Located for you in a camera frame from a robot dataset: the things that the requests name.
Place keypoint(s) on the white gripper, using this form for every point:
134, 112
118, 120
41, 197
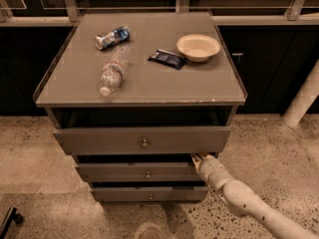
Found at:
206, 165

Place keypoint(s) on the grey drawer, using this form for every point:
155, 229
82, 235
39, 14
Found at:
150, 194
142, 140
138, 172

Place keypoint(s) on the grey bottom drawer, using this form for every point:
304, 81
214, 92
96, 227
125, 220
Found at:
150, 194

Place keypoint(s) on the grey drawer cabinet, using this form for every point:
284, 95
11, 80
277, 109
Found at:
203, 94

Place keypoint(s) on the grey top drawer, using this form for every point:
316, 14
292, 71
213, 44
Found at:
142, 140

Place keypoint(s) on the dark blue snack packet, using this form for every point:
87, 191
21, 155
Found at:
168, 59

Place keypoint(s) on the white paper bowl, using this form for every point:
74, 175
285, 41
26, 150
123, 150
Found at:
198, 48

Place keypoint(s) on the clear plastic water bottle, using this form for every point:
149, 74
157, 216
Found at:
114, 70

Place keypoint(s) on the crushed blue soda can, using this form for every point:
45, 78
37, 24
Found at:
113, 38

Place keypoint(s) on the black caster wheel base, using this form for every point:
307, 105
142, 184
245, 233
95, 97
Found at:
11, 216

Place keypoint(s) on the white diagonal post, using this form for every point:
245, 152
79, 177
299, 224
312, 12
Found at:
305, 97

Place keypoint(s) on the metal window frame rail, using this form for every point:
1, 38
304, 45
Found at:
222, 12

